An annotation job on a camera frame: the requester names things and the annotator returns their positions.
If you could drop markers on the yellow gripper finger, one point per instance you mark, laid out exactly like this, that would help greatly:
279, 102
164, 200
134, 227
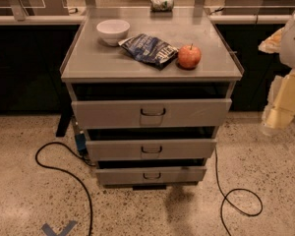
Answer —
272, 43
280, 109

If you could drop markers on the grey top drawer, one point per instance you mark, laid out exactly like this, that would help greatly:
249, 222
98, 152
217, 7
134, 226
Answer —
151, 113

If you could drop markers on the grey drawer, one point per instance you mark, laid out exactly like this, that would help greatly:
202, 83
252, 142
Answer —
151, 113
150, 149
153, 175

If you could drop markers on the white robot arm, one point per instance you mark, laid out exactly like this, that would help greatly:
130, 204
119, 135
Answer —
287, 48

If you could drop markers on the grey middle drawer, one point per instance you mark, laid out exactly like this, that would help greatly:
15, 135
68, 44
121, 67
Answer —
150, 149

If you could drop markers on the grey metal drawer cabinet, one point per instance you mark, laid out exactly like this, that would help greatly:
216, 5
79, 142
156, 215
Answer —
98, 72

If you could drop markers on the grey bottom drawer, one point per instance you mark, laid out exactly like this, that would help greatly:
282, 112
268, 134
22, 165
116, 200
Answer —
153, 175

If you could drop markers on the red apple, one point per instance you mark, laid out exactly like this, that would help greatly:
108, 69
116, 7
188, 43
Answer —
189, 56

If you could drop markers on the blue chip bag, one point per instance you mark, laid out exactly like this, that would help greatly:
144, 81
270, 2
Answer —
149, 50

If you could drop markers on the white ceramic bowl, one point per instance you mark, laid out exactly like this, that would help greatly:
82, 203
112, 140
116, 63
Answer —
113, 31

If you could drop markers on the blue box beside cabinet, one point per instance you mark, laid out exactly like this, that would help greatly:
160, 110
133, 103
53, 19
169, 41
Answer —
80, 140

